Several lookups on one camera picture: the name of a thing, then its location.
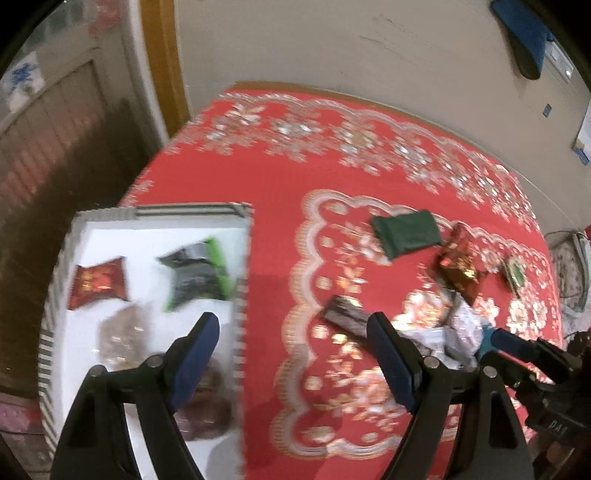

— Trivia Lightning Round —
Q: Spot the clear bag of nuts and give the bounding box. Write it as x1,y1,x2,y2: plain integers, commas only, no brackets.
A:
97,303,233,442

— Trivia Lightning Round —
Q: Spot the red gold snack packet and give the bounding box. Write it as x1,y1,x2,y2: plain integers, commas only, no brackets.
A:
432,223,489,306

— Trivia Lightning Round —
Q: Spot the blue black wall object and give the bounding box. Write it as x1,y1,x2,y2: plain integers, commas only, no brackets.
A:
490,0,554,80

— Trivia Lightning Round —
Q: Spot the red snack packet in box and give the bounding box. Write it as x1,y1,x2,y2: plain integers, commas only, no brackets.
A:
68,256,129,311

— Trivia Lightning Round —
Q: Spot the metal roller shutter door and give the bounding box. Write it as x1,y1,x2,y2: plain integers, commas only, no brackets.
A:
0,45,158,402

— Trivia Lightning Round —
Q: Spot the red floral tablecloth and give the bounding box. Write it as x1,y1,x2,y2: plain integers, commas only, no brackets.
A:
123,83,563,479

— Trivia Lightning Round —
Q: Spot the white silver snack packet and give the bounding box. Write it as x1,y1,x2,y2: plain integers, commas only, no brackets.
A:
403,300,492,371

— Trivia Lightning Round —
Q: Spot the black green snack packet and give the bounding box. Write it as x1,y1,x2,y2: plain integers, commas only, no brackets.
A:
157,237,233,313

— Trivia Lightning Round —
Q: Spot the dark chocolate bar packet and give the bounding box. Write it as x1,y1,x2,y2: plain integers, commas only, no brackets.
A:
321,295,370,344

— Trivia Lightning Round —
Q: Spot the wooden door frame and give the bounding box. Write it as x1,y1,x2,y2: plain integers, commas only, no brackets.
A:
139,0,190,137

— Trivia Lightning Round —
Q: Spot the striped white storage box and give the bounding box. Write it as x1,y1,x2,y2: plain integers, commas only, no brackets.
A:
38,202,252,479

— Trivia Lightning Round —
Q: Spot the dark green snack packet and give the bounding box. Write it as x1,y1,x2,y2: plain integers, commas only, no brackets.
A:
370,210,443,261

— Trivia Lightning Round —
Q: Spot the patterned chair cushion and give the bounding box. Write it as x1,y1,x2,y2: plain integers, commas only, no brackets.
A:
544,230,590,318

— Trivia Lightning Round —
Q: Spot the round green wrapped cake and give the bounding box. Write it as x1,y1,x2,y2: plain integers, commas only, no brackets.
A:
502,256,527,298

